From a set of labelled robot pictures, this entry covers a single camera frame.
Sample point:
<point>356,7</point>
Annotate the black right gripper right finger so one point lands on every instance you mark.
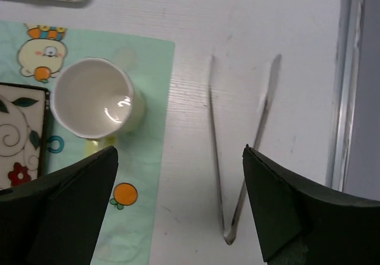
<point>299,221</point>

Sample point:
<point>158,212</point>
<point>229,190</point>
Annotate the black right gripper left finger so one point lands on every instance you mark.
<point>56,219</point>

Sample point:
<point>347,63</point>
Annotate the metal tongs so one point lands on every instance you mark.
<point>229,225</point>

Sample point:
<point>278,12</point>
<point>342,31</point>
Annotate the square floral ceramic plate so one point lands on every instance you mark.
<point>24,125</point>

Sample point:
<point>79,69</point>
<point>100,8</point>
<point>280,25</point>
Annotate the pale yellow mug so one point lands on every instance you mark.
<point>97,101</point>

